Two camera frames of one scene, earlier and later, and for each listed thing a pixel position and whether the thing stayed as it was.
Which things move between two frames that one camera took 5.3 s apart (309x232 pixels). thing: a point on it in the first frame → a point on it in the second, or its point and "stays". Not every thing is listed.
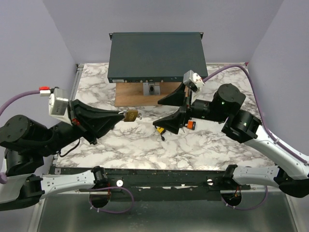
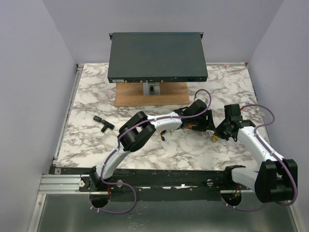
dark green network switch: x=155 y=57 stays
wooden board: x=131 y=94 stays
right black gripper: x=172 y=123 → x=219 y=133
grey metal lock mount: x=151 y=88 stays
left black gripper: x=93 y=122 → x=206 y=124
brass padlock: x=131 y=115 → x=214 y=137
